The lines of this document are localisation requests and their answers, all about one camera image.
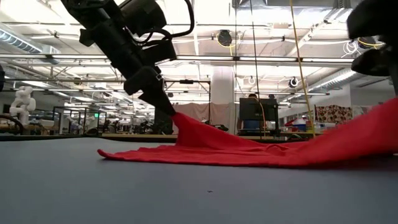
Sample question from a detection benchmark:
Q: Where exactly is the black ceiling cable reel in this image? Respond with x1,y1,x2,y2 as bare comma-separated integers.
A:
216,29,233,48

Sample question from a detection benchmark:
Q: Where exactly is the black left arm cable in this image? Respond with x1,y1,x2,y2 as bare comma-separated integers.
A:
132,0,195,44

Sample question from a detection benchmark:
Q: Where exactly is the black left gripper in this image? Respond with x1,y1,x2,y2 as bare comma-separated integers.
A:
78,17,177,117

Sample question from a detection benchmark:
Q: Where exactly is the brown floral patterned cloth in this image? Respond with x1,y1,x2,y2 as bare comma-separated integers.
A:
314,105,354,124

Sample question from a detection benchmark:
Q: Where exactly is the silver ventilation duct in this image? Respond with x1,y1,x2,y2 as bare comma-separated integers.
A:
0,29,60,56

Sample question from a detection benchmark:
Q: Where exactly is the ceiling reel with yellow cable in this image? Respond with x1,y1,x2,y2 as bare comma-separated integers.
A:
357,36,379,50

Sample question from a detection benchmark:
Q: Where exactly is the blue storage bin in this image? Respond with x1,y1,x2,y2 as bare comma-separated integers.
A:
292,118,308,133

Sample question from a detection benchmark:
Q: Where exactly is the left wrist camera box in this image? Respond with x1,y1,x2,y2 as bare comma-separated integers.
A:
141,39,178,65

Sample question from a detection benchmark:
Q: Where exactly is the red cloth towel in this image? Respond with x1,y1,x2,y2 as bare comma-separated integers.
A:
96,98,398,169

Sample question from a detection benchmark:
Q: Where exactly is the black hanging cable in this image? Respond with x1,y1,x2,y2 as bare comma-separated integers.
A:
250,0,262,139

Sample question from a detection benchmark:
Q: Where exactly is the beige cloth backdrop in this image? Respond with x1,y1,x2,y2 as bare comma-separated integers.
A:
178,102,240,134

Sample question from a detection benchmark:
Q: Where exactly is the black upright panel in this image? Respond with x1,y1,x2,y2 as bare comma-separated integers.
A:
154,107,174,135

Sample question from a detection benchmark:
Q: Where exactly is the long ceiling light strip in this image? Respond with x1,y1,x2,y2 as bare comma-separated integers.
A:
0,54,355,63

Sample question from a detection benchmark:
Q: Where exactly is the white building column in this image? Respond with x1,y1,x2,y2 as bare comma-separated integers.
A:
211,67,236,105

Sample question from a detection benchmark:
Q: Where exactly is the white robot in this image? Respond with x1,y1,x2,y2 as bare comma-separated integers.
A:
8,86,37,126

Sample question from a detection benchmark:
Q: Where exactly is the black gantry frame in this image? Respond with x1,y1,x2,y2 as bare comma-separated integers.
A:
160,79,211,125

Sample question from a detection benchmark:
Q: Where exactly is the light wooden bench top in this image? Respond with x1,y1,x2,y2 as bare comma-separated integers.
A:
101,133,315,140

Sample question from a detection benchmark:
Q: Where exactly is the black monitor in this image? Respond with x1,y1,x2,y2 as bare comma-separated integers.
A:
238,98,280,136

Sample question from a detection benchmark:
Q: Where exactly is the black curved hose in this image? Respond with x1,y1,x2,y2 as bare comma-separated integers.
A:
0,114,24,135

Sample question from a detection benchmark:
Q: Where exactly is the yellow hanging cable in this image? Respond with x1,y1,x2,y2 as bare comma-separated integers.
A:
289,0,317,138

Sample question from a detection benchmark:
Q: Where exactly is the black framed enclosure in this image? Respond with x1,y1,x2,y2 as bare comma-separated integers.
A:
52,106,108,135

